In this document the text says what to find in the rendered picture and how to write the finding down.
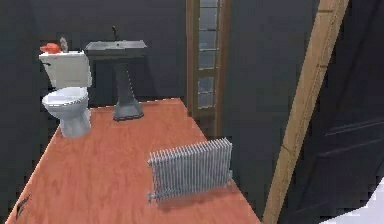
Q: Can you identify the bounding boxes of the black eyeglasses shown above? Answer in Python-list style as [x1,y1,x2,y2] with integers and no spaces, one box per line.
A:
[15,195,32,221]

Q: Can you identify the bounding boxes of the wooden framed glass door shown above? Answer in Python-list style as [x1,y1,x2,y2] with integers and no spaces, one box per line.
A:
[185,0,232,138]

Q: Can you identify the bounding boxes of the grey ribbed radiator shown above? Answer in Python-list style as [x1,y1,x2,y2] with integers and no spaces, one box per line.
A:
[146,137,234,205]

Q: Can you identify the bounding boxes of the white toilet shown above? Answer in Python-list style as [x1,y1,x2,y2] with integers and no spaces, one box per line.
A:
[38,50,93,139]

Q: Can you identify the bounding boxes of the grey small bottle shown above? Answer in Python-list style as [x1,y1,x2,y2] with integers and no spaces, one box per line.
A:
[59,36,69,54]

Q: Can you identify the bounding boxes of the dark panelled room door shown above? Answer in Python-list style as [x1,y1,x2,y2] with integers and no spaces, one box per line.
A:
[261,0,384,224]

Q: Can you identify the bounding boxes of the red cloth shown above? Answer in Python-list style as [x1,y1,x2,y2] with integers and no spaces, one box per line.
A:
[39,42,63,55]

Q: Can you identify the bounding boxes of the grey pedestal sink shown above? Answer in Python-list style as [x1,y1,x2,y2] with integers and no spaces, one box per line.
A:
[84,39,148,122]

